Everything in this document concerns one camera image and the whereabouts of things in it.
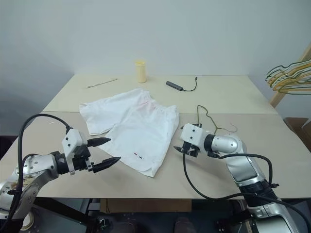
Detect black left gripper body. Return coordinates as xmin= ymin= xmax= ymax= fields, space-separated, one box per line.
xmin=72 ymin=145 xmax=95 ymax=172

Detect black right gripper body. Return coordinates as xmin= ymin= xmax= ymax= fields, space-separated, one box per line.
xmin=181 ymin=142 xmax=203 ymax=158

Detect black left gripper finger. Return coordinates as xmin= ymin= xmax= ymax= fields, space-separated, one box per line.
xmin=86 ymin=137 xmax=112 ymax=148
xmin=91 ymin=156 xmax=121 ymax=174

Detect olive wire hanger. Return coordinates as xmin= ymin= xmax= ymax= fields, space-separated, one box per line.
xmin=196 ymin=104 xmax=238 ymax=134

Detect white shorts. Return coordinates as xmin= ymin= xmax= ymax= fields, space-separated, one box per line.
xmin=79 ymin=88 xmax=180 ymax=178

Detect pale yellow plastic cup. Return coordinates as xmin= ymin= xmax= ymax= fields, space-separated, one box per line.
xmin=135 ymin=60 xmax=147 ymax=83

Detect beige tape roll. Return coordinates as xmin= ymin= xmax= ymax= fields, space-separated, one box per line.
xmin=21 ymin=212 xmax=35 ymax=231

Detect wooden clothes rack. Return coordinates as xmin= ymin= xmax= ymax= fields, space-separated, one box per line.
xmin=269 ymin=45 xmax=311 ymax=108

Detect brown cardboard box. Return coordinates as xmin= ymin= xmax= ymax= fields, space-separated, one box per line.
xmin=282 ymin=116 xmax=311 ymax=144

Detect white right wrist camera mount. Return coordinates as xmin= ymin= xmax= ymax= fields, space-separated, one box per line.
xmin=180 ymin=123 xmax=207 ymax=149

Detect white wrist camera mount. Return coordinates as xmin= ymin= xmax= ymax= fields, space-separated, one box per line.
xmin=180 ymin=123 xmax=207 ymax=149
xmin=61 ymin=129 xmax=88 ymax=176

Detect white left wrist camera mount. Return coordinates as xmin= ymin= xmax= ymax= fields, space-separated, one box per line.
xmin=61 ymin=129 xmax=88 ymax=176

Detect long black right arm cable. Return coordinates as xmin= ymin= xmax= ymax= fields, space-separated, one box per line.
xmin=182 ymin=152 xmax=311 ymax=230

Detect grey USB hub with cable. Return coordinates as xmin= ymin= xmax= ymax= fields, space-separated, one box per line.
xmin=166 ymin=77 xmax=198 ymax=92

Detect short black right arm cable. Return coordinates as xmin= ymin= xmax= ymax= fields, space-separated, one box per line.
xmin=208 ymin=150 xmax=279 ymax=189

